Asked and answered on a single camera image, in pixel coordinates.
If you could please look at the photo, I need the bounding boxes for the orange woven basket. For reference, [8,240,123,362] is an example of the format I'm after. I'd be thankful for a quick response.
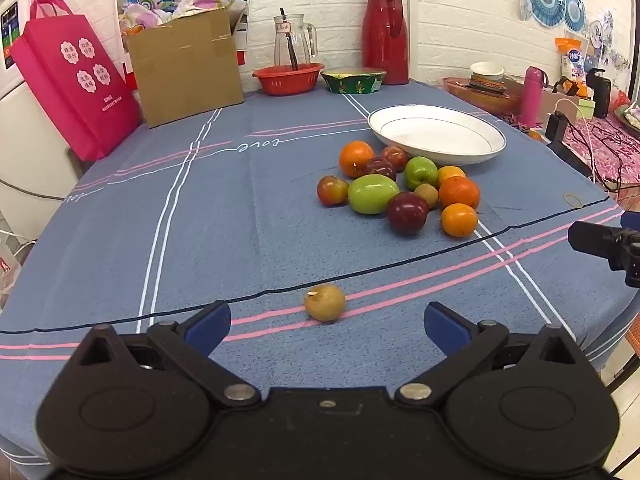
[442,76,526,113]

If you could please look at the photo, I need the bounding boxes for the white plate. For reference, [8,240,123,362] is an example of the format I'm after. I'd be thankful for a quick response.
[367,105,507,166]

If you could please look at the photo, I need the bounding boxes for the black cable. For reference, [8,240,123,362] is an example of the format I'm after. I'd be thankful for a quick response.
[565,115,640,191]

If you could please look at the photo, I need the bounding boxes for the dark long utensil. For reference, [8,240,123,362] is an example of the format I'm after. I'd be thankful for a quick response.
[280,8,300,71]

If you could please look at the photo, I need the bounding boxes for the white bowl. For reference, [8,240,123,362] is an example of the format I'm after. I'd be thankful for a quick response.
[471,61,505,82]

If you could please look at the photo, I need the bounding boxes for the yellowish small orange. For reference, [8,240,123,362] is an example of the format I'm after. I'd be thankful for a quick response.
[436,165,467,187]

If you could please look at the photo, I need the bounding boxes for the dark red plum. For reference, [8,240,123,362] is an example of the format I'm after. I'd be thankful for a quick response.
[363,157,398,182]

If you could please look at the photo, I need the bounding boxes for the black pump bottle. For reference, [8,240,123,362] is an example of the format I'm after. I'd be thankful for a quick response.
[586,67,612,120]

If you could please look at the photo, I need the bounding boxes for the small green apple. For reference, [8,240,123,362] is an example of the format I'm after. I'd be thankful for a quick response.
[403,156,439,191]

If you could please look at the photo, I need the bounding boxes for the floral wall decoration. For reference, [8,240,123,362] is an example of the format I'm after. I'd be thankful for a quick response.
[589,9,633,73]

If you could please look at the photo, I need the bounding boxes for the small brown fruit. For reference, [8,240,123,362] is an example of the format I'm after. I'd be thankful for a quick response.
[414,184,441,210]

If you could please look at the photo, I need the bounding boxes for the white appliance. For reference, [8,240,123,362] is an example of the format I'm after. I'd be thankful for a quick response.
[0,0,81,241]

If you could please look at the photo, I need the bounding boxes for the pink bottle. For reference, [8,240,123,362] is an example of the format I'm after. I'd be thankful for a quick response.
[519,66,548,128]

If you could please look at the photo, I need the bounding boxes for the large orange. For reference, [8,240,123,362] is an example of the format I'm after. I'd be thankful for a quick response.
[438,176,481,212]
[339,140,375,179]

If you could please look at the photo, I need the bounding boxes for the stacked patterned bowls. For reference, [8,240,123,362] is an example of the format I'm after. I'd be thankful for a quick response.
[469,77,508,93]

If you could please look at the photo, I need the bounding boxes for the blue striped tablecloth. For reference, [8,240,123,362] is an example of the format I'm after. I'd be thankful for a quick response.
[0,80,640,480]

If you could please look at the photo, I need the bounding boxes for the large green apple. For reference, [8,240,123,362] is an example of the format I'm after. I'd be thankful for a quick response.
[347,174,401,216]

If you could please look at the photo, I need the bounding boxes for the green patterned bowl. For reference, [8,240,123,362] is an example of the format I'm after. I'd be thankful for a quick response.
[320,67,387,95]

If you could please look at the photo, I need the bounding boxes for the pink floral cloth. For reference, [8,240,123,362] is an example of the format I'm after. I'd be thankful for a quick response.
[520,110,640,186]

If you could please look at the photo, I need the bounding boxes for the glass pitcher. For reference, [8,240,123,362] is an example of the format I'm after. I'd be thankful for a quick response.
[273,14,319,72]

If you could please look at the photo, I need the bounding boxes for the cardboard box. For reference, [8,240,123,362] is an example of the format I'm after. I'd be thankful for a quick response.
[125,7,245,129]

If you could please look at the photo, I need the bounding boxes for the pink tote bag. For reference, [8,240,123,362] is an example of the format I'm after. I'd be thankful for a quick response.
[10,0,143,161]

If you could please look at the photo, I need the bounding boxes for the brown round fruit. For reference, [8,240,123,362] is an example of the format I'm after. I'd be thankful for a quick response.
[303,283,347,322]

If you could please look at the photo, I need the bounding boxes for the medium blue paper fan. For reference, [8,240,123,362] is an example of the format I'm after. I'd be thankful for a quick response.
[562,0,587,33]

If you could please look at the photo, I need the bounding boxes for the red plastic basket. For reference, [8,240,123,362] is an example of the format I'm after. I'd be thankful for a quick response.
[252,62,325,97]

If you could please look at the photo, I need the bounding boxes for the black power adapter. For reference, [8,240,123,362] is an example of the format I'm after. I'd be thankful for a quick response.
[545,112,571,143]

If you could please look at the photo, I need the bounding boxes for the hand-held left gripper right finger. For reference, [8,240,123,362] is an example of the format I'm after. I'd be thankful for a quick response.
[395,301,586,406]

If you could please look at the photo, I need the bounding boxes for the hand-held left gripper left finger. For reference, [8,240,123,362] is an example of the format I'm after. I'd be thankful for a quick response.
[70,300,262,408]

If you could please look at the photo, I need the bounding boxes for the red thermos jug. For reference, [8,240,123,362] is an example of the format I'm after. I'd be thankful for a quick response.
[362,0,411,86]

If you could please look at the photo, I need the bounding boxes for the dark red apple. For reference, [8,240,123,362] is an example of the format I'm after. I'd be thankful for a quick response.
[386,191,429,235]

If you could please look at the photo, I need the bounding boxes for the white blue packet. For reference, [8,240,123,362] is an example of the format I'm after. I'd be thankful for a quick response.
[567,49,587,83]

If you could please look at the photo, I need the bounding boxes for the small red apple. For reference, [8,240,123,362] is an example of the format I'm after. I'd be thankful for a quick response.
[381,145,409,172]

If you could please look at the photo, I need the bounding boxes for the red green apple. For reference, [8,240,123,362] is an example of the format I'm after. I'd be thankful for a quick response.
[316,175,350,207]

